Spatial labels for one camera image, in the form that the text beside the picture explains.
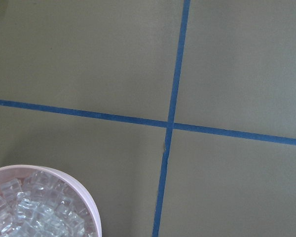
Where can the pink bowl of ice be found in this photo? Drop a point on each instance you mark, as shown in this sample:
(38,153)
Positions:
(37,201)

